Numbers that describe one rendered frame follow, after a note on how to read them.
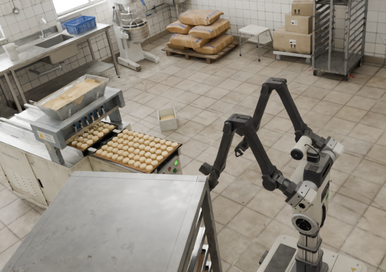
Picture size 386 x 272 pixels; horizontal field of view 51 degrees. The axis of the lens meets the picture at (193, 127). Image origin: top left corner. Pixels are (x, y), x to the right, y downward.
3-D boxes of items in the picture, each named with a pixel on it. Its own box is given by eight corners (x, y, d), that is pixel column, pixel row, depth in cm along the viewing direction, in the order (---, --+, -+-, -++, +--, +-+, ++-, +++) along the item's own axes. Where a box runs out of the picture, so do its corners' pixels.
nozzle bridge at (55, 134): (43, 158, 334) (29, 123, 316) (105, 116, 381) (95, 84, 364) (69, 168, 316) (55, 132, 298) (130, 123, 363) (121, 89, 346)
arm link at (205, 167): (217, 174, 232) (224, 165, 237) (201, 162, 234) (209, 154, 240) (211, 185, 240) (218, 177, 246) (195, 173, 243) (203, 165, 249)
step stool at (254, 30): (277, 51, 663) (276, 24, 639) (259, 61, 641) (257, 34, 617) (257, 46, 694) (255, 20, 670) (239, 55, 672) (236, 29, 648)
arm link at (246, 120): (241, 117, 199) (250, 108, 206) (220, 122, 209) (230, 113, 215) (278, 190, 211) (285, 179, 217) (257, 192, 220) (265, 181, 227)
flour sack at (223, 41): (212, 56, 656) (211, 47, 649) (192, 53, 681) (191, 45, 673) (236, 41, 702) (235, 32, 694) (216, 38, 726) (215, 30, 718)
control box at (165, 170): (158, 188, 302) (155, 174, 295) (177, 170, 318) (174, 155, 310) (162, 189, 300) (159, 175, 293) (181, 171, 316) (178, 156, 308)
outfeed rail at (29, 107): (25, 109, 418) (23, 104, 414) (27, 108, 420) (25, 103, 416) (179, 156, 309) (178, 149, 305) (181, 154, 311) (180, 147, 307)
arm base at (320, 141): (316, 156, 243) (326, 144, 234) (304, 148, 244) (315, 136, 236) (321, 148, 248) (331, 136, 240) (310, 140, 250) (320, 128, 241)
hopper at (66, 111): (39, 119, 320) (33, 104, 313) (90, 88, 357) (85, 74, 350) (62, 126, 305) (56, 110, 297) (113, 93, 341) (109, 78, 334)
